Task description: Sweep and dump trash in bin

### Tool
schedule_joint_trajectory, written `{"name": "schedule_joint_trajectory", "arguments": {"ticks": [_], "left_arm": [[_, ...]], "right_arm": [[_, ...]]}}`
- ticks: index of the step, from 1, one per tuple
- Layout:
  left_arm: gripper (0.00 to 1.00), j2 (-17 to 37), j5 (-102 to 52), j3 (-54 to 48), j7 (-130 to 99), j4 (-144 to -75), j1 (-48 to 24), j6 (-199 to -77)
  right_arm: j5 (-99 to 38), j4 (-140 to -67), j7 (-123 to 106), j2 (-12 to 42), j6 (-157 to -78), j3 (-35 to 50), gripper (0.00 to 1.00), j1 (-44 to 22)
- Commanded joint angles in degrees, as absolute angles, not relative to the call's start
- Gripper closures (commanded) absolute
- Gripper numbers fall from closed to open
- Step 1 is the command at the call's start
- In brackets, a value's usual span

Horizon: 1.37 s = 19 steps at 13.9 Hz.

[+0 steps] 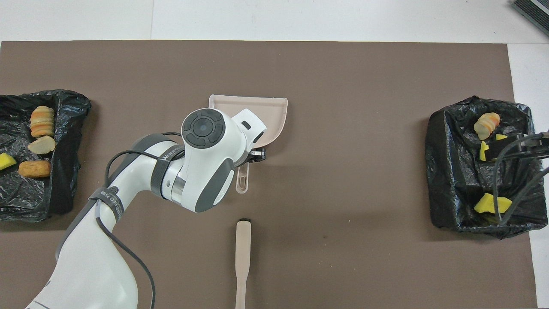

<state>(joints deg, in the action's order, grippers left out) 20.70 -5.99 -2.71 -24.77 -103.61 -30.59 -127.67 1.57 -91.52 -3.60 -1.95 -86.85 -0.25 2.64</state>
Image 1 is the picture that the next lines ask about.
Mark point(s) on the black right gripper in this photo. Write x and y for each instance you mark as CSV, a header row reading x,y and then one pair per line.
x,y
536,145

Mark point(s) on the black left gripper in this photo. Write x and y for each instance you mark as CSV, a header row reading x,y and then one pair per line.
x,y
249,158

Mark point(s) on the yellow sponge with green pad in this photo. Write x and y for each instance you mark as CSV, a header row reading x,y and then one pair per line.
x,y
483,152

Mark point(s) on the pale striped croissant piece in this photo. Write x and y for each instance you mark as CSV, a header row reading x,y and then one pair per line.
x,y
487,124

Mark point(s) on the beige plastic dustpan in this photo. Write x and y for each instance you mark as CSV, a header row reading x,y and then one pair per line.
x,y
270,116

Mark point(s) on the plain yellow sponge piece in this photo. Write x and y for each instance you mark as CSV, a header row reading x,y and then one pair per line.
x,y
487,205

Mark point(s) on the beige brush with black bristles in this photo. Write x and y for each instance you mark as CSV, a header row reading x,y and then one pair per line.
x,y
242,244

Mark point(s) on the yellowish bread chunk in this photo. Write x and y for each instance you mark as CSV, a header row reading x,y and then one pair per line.
x,y
42,144

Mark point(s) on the pale orange-tinged bread chunk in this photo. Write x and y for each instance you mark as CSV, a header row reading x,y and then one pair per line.
x,y
42,121

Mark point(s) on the brown bread roll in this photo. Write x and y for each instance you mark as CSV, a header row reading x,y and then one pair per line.
x,y
34,169

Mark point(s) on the yellow sponge wedge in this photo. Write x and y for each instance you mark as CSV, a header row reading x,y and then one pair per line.
x,y
6,162

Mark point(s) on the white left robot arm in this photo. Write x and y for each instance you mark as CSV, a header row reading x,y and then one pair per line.
x,y
206,159

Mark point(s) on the bin lined with black bag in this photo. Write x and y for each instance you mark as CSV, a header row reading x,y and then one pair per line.
x,y
64,171
454,180

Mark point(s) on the brown table mat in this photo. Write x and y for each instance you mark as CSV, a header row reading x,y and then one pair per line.
x,y
343,86

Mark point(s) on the grey ribbed panel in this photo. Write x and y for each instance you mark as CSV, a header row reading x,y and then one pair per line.
x,y
534,13

